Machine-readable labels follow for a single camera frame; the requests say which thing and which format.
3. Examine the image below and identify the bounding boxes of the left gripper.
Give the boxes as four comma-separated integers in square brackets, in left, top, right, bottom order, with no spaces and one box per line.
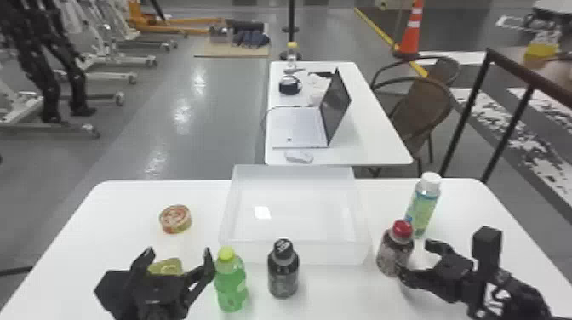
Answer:
[129,246,217,320]

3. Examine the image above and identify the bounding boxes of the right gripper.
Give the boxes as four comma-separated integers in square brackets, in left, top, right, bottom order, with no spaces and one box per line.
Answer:
[397,238,476,306]

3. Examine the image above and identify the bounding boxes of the yellow can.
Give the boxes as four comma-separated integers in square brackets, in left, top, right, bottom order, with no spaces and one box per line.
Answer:
[147,257,185,277]

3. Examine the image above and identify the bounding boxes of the red-capped dark bottle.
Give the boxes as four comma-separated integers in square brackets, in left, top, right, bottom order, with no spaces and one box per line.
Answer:
[375,219,415,278]

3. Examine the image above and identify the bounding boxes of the white-capped pale green bottle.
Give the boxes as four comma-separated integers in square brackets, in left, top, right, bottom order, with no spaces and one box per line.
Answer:
[404,171,443,239]

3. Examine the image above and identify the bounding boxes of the black bottle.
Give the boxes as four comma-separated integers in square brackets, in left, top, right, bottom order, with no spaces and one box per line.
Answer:
[266,237,300,300]

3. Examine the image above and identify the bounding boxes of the clear box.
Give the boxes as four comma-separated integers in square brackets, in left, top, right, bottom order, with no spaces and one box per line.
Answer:
[218,164,373,266]

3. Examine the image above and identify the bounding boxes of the white side table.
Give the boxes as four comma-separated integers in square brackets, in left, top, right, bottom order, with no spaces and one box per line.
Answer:
[263,60,415,179]

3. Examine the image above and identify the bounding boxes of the brown chair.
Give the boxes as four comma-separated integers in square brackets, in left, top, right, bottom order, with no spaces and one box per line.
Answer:
[369,76,458,179]
[369,54,462,93]

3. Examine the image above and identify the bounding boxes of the white mouse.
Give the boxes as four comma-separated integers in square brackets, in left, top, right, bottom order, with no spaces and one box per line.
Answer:
[283,150,315,165]

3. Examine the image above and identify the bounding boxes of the silver laptop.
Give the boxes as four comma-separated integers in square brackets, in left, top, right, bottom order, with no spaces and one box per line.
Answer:
[271,67,353,150]

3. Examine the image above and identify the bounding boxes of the black round case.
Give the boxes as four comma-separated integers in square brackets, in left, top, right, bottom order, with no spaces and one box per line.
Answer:
[277,74,304,96]

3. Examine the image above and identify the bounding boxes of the orange cone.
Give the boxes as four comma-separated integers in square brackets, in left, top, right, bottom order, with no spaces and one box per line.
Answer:
[392,0,426,59]

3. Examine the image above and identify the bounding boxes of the yellow-capped clear bottle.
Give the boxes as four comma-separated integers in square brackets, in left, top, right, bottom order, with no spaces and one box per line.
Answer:
[284,41,300,73]

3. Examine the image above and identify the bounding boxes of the orange pallet jack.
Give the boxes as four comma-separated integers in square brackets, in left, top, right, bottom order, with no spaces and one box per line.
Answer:
[126,0,226,37]

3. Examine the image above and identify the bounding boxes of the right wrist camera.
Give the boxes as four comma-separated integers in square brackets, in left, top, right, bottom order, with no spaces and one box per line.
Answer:
[472,225,503,279]

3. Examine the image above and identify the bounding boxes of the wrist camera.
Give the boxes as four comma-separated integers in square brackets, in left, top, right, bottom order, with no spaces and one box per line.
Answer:
[472,225,503,279]
[93,269,134,320]

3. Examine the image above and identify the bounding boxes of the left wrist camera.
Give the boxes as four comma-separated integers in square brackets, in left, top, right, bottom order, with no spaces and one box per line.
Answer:
[93,269,134,320]

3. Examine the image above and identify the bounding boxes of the black post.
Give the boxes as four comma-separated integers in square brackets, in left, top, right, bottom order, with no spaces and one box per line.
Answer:
[279,0,303,62]

